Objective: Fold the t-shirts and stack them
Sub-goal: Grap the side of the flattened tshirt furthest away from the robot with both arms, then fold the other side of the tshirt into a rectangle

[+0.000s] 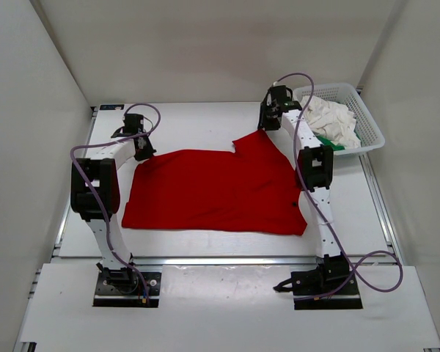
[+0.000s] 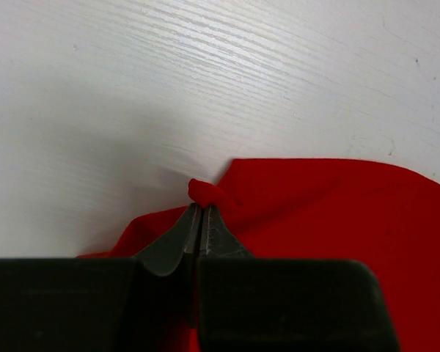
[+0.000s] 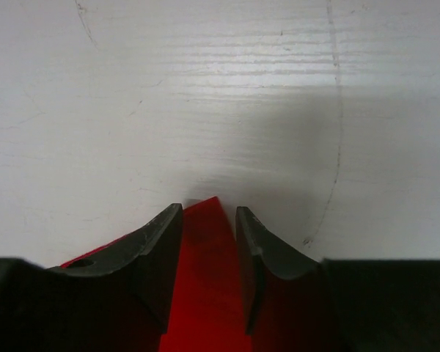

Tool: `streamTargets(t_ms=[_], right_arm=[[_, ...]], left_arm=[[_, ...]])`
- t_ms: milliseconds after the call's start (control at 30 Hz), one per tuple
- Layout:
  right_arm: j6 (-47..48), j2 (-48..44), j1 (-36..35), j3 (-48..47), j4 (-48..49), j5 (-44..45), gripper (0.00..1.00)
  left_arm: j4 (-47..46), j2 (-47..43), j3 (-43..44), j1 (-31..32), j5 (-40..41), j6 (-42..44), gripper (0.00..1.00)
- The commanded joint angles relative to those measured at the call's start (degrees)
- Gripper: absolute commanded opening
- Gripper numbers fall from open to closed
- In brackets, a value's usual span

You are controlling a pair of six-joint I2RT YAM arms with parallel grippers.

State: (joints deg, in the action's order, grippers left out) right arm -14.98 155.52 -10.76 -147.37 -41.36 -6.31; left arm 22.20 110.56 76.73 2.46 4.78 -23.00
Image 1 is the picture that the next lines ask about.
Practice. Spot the white t shirt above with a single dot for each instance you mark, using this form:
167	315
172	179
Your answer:
331	120

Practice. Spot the white plastic basket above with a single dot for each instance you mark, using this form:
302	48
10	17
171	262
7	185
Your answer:
366	128

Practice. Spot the red t shirt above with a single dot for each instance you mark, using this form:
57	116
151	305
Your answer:
251	189

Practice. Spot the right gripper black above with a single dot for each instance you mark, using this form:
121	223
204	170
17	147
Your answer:
265	125

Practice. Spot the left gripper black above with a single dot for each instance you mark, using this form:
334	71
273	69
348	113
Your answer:
148	153

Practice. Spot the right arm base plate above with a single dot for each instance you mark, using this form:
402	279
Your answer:
329	286

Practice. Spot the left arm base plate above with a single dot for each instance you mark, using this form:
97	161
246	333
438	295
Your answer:
124	288

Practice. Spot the blue label sticker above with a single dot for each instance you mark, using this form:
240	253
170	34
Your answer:
111	107

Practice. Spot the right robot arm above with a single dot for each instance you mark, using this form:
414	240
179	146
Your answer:
314	173

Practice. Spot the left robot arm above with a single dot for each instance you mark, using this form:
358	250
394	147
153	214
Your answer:
95	194

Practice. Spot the green t shirt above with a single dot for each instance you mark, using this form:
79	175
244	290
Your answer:
326	142

